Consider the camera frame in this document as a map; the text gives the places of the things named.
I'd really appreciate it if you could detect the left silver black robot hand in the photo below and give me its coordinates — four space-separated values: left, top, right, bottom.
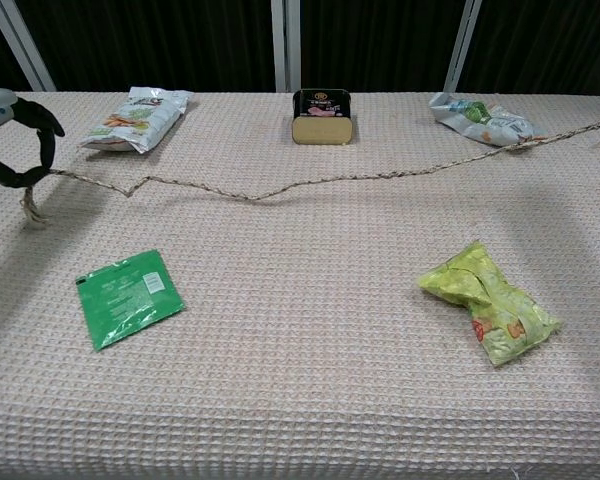
0 87 66 190

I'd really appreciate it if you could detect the brown twisted jute rope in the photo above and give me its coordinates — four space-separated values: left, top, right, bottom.
19 116 600 227

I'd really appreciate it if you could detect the white carrot print snack bag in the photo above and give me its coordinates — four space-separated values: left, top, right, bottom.
78 85 196 155

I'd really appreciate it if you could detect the flat green foil sachet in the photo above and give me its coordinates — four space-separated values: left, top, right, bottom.
74 248 188 353

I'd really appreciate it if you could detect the black luncheon meat can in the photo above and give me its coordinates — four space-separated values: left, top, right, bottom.
290 88 356 147

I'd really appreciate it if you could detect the beige waffle weave tablecloth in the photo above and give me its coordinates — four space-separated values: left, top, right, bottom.
0 90 600 480

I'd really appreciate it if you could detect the crumpled white blue snack bag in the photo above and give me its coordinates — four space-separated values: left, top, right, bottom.
427 91 549 148

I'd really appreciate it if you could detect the yellow-green crumpled snack bag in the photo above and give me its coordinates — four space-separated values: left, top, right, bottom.
417 240 563 368

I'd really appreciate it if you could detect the white aluminium partition post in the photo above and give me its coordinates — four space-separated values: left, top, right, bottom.
0 0 57 93
270 0 303 94
442 0 483 94

